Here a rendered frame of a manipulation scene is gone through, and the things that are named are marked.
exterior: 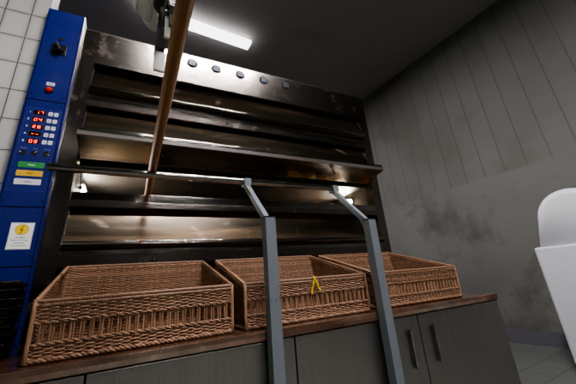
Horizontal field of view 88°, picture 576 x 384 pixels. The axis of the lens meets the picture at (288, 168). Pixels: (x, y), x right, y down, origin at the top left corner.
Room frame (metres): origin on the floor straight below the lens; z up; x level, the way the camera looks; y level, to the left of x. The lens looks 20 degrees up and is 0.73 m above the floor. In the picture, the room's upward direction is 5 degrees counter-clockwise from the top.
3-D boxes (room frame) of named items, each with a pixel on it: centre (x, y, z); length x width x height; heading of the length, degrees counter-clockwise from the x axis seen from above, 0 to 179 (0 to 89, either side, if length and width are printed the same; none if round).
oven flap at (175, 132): (1.70, 0.19, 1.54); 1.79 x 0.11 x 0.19; 119
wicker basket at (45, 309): (1.19, 0.58, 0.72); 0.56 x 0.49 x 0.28; 119
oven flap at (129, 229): (1.70, 0.19, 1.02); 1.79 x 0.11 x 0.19; 119
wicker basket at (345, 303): (1.47, 0.05, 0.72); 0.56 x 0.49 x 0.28; 117
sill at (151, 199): (1.72, 0.20, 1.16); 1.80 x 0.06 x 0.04; 119
